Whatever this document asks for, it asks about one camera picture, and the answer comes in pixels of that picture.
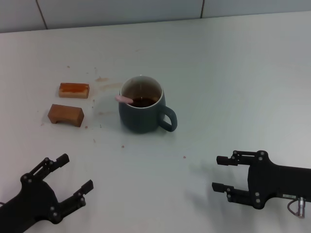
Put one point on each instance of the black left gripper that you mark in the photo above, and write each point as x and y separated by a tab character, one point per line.
31	204

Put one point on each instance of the brown wooden notched block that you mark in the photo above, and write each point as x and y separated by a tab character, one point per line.
73	115

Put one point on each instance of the light wooden block orange stained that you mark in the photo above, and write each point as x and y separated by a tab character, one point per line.
73	91

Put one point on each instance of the dark grey ceramic mug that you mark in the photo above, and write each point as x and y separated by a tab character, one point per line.
138	119

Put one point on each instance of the dark coffee liquid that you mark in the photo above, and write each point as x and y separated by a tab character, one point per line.
145	102

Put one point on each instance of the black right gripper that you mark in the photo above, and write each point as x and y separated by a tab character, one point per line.
272	182

